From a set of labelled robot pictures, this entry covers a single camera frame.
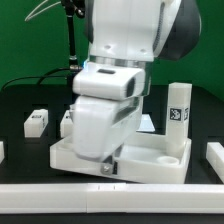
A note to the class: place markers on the marker tag base plate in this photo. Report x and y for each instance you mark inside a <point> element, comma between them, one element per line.
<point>146,124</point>

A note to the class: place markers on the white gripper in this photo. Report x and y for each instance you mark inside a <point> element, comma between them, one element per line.
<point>107,111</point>

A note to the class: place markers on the white desk top tray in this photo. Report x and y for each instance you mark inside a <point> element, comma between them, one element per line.
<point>141,159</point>

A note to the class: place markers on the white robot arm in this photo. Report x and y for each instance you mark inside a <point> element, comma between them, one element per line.
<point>126,36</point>

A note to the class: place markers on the white obstacle bar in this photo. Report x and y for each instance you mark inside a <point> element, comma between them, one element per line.
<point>215,156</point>
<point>111,198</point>

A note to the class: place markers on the white right obstacle bar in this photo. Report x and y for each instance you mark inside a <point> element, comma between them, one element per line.
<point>215,156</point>

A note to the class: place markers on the white left obstacle block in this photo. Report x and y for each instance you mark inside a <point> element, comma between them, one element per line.
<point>2,155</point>

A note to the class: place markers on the white front obstacle bar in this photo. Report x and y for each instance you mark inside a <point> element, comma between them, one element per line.
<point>111,198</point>

